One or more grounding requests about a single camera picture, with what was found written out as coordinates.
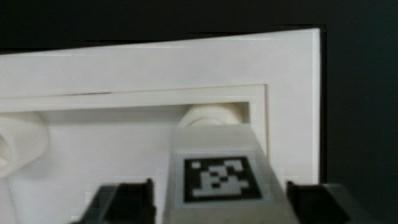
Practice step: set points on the white square tabletop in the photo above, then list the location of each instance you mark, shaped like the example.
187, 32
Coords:
110, 129

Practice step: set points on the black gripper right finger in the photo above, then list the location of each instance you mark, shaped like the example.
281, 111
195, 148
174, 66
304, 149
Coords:
323, 205

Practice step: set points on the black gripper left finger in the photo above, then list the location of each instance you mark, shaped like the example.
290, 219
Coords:
121, 205

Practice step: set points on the white table leg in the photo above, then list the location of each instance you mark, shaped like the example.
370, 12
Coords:
222, 186

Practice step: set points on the white L-shaped obstacle fence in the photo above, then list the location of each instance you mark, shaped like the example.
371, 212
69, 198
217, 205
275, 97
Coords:
256, 68

